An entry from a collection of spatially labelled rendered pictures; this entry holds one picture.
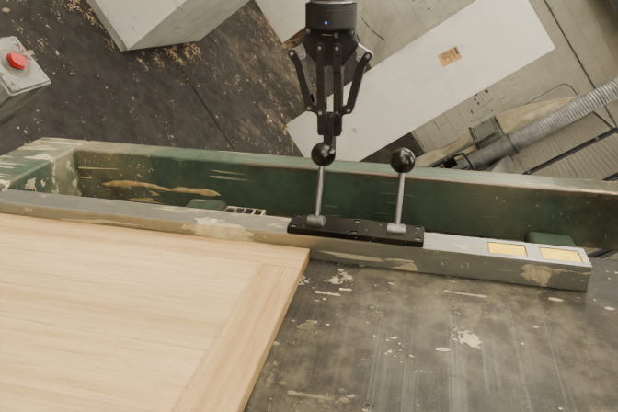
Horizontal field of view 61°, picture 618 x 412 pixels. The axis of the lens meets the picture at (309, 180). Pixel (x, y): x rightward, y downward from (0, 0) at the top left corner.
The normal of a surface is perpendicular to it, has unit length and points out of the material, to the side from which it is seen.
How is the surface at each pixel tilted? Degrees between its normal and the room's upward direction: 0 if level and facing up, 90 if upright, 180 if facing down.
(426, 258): 90
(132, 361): 55
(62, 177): 35
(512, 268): 90
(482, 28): 90
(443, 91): 90
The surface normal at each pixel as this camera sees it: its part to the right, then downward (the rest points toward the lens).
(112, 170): -0.22, 0.38
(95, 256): 0.00, -0.92
